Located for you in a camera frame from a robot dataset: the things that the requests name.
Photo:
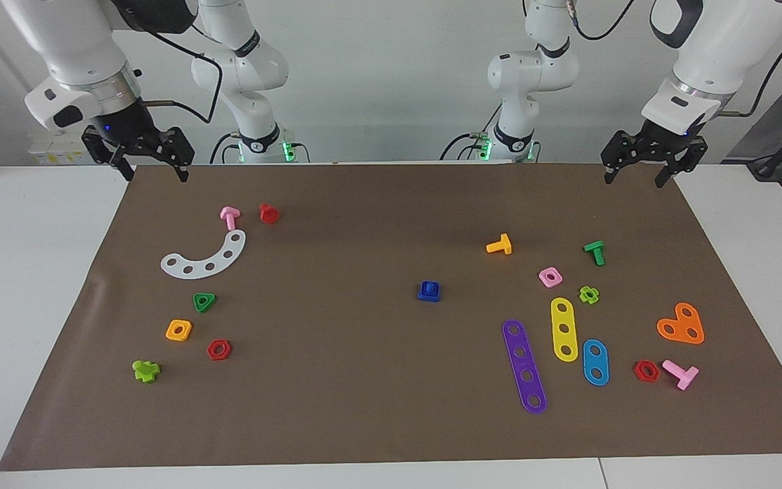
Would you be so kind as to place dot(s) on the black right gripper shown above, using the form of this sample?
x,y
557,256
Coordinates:
x,y
129,132

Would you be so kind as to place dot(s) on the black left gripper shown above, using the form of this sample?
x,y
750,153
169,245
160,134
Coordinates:
x,y
666,144

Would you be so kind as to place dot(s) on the blue square nut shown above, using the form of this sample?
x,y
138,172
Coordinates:
x,y
425,297

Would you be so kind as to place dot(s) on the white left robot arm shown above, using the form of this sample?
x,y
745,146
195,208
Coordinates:
x,y
723,47

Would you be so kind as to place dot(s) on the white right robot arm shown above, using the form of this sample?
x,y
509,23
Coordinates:
x,y
79,41

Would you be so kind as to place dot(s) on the green plastic screw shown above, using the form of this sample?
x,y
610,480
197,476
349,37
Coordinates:
x,y
595,249

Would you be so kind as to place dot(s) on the pink plastic screw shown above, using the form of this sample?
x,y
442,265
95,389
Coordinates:
x,y
229,217
683,375

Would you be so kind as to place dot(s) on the red plastic screw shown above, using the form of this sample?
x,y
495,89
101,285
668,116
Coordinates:
x,y
269,213

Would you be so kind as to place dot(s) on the lime cross-shaped nut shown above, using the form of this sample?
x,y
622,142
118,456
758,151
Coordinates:
x,y
583,296

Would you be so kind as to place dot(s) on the pink square nut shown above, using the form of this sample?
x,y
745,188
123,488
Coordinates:
x,y
556,282

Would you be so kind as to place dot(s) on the green triangular nut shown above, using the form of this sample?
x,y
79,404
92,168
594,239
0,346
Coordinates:
x,y
199,308

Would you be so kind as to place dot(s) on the orange plastic screw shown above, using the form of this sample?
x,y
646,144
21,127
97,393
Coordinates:
x,y
499,247

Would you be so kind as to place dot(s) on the orange square nut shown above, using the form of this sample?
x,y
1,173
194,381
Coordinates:
x,y
171,335

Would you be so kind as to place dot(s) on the red hexagonal nut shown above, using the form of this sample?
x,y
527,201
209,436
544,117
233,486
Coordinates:
x,y
638,372
212,350

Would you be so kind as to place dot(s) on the lime cross-head screw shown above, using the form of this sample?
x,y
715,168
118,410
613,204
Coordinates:
x,y
145,372

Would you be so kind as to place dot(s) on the white box with yellow labels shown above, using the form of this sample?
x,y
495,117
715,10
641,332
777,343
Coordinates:
x,y
51,153

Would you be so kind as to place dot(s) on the white curved five-hole strip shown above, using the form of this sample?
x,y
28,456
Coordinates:
x,y
220,261

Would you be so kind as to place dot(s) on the orange three-hole angle plate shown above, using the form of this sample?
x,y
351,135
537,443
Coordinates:
x,y
679,324

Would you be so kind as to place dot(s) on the yellow three-hole strip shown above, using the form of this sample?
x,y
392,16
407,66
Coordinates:
x,y
562,318

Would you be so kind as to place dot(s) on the blue two-hole strip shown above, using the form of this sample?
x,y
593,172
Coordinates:
x,y
595,362

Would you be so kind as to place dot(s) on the purple four-hole strip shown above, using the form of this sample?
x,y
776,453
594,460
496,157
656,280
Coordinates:
x,y
523,364

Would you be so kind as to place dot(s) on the brown table mat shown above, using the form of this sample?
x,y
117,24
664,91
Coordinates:
x,y
364,394

